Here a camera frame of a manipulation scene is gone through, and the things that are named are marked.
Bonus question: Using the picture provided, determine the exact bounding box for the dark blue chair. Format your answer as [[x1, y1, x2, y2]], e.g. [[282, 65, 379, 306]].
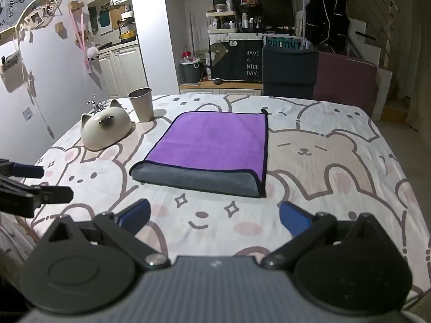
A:
[[262, 46, 320, 98]]

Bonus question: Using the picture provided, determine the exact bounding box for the small silver metal ornament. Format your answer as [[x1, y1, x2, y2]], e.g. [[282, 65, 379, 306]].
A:
[[86, 94, 105, 113]]

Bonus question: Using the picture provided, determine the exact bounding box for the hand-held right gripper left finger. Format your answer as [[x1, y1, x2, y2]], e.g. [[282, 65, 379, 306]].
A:
[[41, 198, 172, 271]]

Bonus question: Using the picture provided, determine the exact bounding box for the white storage rack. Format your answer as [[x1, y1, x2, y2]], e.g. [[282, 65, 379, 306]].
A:
[[206, 10, 238, 34]]

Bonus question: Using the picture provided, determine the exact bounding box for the purple and grey towel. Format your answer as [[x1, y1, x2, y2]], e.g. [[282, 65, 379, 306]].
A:
[[130, 109, 270, 199]]

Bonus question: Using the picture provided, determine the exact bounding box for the bear printed blanket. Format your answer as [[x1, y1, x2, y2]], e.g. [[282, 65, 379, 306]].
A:
[[0, 93, 422, 310]]

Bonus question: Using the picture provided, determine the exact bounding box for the wooden wall holder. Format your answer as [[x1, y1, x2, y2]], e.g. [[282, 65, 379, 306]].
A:
[[0, 50, 21, 73]]

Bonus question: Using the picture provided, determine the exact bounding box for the black jacket with white trim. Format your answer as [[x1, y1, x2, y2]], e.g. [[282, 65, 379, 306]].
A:
[[304, 0, 351, 55]]

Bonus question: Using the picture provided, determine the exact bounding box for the maroon sofa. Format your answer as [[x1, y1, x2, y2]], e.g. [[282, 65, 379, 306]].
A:
[[312, 52, 378, 117]]

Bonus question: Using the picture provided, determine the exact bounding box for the cream cat-shaped ceramic bowl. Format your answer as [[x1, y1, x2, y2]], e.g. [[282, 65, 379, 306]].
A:
[[80, 99, 132, 151]]

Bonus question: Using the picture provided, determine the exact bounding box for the wooden counter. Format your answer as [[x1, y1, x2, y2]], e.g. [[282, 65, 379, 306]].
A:
[[179, 79, 263, 91]]

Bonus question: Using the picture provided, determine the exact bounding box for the pink ribbon toy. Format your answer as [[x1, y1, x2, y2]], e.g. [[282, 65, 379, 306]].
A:
[[69, 1, 100, 75]]

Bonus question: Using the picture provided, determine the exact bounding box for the teal cutting board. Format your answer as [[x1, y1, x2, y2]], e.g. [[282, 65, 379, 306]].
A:
[[99, 5, 112, 28]]

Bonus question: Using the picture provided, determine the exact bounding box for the white kitchen cabinet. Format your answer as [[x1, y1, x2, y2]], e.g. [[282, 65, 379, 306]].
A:
[[94, 40, 149, 99]]

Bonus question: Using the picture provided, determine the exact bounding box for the teal sign plate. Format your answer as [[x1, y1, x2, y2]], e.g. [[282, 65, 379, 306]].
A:
[[263, 35, 300, 51]]

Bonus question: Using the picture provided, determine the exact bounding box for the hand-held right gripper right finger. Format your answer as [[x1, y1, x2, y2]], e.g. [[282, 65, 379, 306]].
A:
[[261, 201, 388, 271]]

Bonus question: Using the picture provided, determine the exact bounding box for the white staircase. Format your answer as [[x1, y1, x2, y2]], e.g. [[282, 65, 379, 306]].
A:
[[347, 17, 419, 123]]

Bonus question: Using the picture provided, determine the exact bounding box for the grey trash can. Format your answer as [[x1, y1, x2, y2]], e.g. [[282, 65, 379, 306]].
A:
[[180, 58, 203, 84]]

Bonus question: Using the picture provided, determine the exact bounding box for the black bottle rack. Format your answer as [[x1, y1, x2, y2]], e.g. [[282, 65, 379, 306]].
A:
[[239, 0, 264, 33]]

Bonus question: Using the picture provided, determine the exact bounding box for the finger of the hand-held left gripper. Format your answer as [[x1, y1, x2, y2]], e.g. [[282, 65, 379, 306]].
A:
[[0, 158, 45, 180], [0, 176, 74, 219]]

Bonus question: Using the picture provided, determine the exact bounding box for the beige paper cup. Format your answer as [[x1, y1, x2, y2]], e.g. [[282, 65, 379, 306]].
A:
[[127, 87, 155, 123]]

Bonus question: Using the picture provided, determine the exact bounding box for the black printed cabinet cloth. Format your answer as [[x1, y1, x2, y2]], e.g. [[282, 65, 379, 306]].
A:
[[208, 34, 263, 82]]

